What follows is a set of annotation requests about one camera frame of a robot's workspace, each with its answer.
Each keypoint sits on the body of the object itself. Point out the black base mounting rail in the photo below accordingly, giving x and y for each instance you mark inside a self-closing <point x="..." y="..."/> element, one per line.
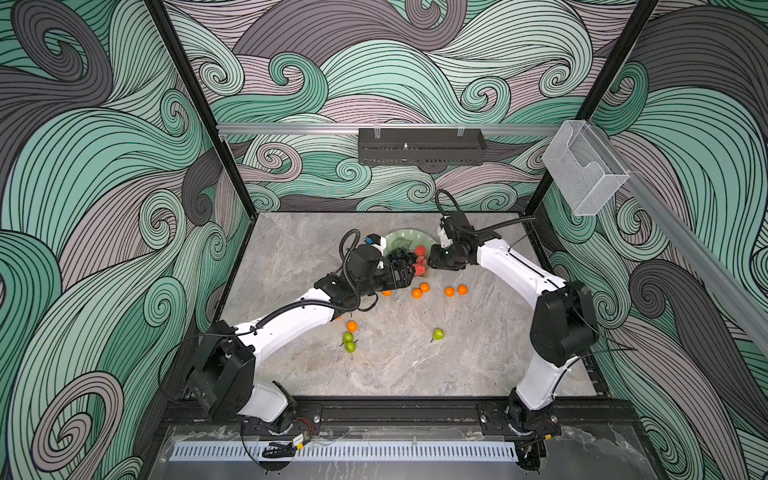
<point x="329" y="417"/>

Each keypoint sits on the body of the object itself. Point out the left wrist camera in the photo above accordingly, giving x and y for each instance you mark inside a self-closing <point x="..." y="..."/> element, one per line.
<point x="378" y="242"/>

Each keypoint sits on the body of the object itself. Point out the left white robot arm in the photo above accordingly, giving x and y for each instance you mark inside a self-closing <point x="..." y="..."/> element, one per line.
<point x="223" y="372"/>

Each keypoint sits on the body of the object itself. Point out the black perforated metal tray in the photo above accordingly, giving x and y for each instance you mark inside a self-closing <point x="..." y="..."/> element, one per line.
<point x="430" y="148"/>

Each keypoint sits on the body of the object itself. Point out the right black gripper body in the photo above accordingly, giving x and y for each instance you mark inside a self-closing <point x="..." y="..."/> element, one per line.
<point x="447" y="257"/>

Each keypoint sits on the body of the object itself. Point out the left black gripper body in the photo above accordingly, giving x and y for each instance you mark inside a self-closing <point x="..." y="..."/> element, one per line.
<point x="385" y="281"/>

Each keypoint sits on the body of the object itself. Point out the clear plastic wall bin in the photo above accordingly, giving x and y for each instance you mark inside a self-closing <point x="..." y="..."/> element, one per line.
<point x="585" y="167"/>

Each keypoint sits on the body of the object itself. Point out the dark fake grape bunch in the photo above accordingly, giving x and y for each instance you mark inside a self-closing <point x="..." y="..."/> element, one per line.
<point x="402" y="258"/>

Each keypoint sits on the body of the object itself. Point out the white slotted cable duct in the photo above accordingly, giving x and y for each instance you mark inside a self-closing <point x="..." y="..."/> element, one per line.
<point x="461" y="451"/>

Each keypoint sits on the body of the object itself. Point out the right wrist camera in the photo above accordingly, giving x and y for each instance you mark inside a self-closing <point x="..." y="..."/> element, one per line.
<point x="452" y="228"/>

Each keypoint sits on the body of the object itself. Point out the aluminium rail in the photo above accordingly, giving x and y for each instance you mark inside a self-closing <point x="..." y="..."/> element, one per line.
<point x="686" y="207"/>
<point x="304" y="128"/>

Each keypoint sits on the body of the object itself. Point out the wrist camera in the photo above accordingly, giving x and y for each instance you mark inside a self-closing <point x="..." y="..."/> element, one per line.
<point x="378" y="242"/>
<point x="452" y="228"/>

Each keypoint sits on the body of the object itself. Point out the aluminium rail back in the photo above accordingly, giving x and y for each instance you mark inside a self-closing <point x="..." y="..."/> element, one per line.
<point x="304" y="128"/>

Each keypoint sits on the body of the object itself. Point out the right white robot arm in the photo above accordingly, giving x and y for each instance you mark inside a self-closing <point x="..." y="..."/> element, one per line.
<point x="563" y="327"/>

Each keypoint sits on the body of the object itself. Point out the aluminium rail right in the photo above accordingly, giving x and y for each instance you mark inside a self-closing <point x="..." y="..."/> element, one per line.
<point x="686" y="207"/>

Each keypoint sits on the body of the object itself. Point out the light green wavy fruit bowl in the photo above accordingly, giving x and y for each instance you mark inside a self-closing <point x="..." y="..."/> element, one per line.
<point x="408" y="239"/>

